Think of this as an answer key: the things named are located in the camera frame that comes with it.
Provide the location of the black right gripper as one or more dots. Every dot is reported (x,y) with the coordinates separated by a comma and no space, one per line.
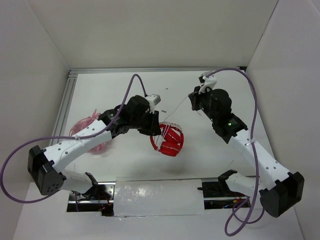
(194,96)

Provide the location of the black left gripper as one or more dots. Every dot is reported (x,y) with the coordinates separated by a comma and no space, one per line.
(154,128)

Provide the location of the red headphones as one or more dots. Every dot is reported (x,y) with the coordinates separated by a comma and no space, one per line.
(171,140)

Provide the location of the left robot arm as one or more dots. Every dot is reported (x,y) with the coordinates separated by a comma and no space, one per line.
(47,166)

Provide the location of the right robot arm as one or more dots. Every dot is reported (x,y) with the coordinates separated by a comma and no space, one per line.
(278,188)

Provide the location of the white taped cover plate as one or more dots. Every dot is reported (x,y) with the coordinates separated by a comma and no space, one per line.
(158,198)

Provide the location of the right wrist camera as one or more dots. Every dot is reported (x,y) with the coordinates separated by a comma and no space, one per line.
(207,80)

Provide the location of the aluminium frame rail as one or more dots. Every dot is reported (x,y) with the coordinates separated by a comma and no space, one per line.
(72,75)

